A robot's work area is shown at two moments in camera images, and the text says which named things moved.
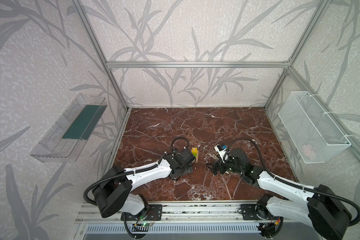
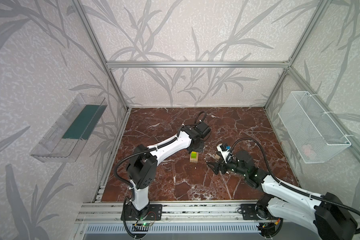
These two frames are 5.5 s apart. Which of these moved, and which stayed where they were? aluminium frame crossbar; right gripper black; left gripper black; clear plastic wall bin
Moved: left gripper black
Stayed: right gripper black; aluminium frame crossbar; clear plastic wall bin
